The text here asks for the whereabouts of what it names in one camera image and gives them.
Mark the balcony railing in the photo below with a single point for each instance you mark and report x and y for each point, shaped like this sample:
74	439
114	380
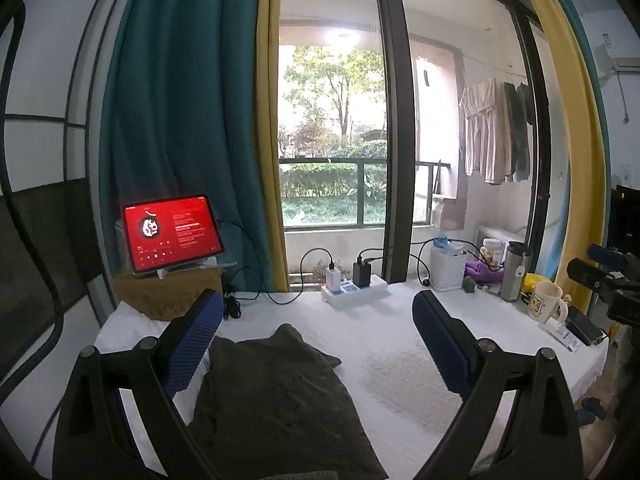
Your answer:
325	160

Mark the white air conditioner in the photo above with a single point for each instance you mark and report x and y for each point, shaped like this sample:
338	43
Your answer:
625	62

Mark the white lidded jar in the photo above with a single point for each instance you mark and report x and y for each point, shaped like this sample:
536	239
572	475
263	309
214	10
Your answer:
492	252

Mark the white perforated basket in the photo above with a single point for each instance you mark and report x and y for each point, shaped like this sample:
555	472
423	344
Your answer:
447	270

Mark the tablet with red screen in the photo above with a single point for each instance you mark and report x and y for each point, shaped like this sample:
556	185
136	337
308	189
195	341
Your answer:
170	232

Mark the white packet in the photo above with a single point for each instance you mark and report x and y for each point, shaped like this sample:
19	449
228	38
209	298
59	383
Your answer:
560	332

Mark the white appliance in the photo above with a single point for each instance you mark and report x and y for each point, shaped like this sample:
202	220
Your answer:
505	235

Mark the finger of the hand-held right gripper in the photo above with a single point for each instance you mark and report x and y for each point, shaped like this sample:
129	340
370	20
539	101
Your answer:
595	407
583	418

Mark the white cartoon mug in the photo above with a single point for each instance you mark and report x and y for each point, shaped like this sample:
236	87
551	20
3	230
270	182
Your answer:
542	302

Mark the cardboard box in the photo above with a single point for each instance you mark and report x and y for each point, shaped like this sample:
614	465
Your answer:
150	295

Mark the steel tumbler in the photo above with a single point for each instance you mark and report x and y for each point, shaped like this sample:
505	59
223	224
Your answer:
515	275

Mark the yellow packet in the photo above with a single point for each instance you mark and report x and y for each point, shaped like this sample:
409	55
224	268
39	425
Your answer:
532	280

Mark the dark olive t-shirt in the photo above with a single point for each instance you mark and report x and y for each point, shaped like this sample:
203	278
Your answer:
280	400

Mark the grey-green lump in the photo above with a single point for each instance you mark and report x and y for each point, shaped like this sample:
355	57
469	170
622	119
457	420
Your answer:
470	285

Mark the purple cloth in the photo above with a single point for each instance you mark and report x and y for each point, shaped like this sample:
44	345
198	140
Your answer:
482	272

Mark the dark window post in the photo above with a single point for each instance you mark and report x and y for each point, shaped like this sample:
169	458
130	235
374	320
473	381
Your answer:
397	135

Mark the yellow curtain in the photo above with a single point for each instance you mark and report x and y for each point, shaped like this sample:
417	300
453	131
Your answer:
270	135
575	110

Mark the teal curtain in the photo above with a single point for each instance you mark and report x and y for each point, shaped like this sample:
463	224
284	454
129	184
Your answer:
190	110

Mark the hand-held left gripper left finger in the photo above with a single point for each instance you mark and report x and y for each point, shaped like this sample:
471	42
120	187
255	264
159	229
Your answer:
197	340

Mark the white power strip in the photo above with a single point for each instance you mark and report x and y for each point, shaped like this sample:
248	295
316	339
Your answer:
360	292

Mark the black charger block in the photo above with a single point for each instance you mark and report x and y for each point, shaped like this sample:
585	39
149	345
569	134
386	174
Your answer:
361	275

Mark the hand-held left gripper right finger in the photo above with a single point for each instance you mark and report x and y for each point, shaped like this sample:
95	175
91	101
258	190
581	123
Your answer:
440	345

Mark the white charger block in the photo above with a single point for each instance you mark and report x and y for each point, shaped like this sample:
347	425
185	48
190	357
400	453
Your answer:
333	277

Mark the blue plastic packet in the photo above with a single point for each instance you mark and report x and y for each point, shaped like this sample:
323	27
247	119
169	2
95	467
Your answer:
441	242

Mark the clear tablet stand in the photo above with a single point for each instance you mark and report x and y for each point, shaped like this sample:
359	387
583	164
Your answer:
220	262

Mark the pale hanging garments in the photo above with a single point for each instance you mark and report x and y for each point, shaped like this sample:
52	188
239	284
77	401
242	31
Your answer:
482	130

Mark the black power bank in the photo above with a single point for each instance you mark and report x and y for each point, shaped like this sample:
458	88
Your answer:
582	327

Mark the black monitor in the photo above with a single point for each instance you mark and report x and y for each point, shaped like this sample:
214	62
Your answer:
627	215

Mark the white textured tablecloth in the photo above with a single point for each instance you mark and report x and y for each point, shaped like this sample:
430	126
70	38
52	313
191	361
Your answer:
380	340

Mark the black camera device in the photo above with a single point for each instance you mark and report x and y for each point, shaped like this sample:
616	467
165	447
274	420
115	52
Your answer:
595	270

